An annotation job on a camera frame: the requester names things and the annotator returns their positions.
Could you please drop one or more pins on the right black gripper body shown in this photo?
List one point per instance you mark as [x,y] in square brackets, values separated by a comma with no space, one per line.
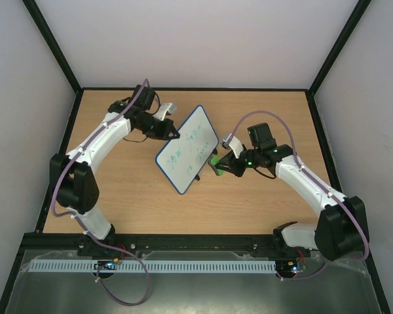
[234,162]

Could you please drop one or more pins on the green whiteboard eraser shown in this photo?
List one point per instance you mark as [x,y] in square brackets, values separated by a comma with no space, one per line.
[213,162]

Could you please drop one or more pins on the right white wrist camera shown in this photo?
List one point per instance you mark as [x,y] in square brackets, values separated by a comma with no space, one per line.
[230,142]

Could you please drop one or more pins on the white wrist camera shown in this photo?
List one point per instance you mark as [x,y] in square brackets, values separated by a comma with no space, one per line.
[165,109]
[230,142]

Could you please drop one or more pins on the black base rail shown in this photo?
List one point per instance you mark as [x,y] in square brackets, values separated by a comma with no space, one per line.
[259,246]

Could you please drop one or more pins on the light blue slotted cable duct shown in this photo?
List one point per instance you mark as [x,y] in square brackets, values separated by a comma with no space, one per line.
[153,266]

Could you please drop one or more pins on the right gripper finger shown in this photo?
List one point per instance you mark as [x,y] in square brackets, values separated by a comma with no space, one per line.
[229,169]
[227,160]

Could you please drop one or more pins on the metal wire whiteboard stand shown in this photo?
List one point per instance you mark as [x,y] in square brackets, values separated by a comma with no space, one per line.
[197,177]

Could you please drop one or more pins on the blue framed whiteboard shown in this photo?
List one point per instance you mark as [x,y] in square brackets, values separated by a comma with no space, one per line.
[182,159]

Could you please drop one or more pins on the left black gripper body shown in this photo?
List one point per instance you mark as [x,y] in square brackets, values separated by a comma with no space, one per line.
[154,130]

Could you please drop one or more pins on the black metal frame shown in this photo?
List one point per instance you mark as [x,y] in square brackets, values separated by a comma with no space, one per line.
[350,25]

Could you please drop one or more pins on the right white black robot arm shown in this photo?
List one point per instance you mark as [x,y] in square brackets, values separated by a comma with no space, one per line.
[341,226]

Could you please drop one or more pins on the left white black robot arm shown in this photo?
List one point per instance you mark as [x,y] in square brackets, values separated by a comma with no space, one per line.
[72,179]

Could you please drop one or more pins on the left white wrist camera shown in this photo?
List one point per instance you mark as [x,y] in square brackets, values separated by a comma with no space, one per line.
[165,109]

